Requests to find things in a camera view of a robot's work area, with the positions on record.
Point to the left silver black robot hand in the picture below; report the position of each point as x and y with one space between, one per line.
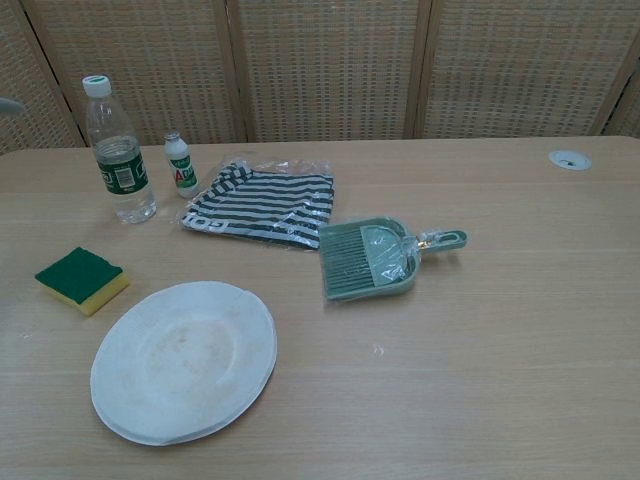
9 106

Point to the green yellow sponge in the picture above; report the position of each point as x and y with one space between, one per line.
80 275

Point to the white round plate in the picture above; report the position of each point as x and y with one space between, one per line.
185 357

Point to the clear green-label water bottle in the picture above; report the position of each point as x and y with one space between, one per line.
120 165

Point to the small white drink bottle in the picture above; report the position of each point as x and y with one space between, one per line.
181 167

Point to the striped shirt in plastic bag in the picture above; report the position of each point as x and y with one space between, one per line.
265 202

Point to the woven bamboo folding screen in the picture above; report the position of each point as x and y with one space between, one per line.
325 65

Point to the green dustpan and brush set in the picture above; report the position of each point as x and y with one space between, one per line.
365 262

